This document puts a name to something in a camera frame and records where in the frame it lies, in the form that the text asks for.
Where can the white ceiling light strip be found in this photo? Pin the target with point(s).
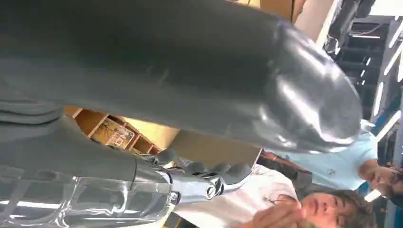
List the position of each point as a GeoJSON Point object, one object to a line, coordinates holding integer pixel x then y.
{"type": "Point", "coordinates": [393, 58]}
{"type": "Point", "coordinates": [396, 34]}
{"type": "Point", "coordinates": [378, 99]}
{"type": "Point", "coordinates": [388, 126]}

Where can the person's hand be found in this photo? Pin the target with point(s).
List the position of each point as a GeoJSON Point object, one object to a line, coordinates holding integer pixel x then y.
{"type": "Point", "coordinates": [277, 217]}

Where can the person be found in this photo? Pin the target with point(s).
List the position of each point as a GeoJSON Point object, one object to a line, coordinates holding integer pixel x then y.
{"type": "Point", "coordinates": [252, 195]}
{"type": "Point", "coordinates": [330, 170]}

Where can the ribbed grey right arm sleeve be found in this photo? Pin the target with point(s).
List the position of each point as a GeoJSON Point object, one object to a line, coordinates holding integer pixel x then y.
{"type": "Point", "coordinates": [25, 111]}

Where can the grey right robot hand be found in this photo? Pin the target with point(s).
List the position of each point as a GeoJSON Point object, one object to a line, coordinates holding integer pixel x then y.
{"type": "Point", "coordinates": [189, 69]}

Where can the wooden card box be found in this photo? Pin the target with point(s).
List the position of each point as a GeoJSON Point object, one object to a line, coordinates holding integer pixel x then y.
{"type": "Point", "coordinates": [85, 121]}

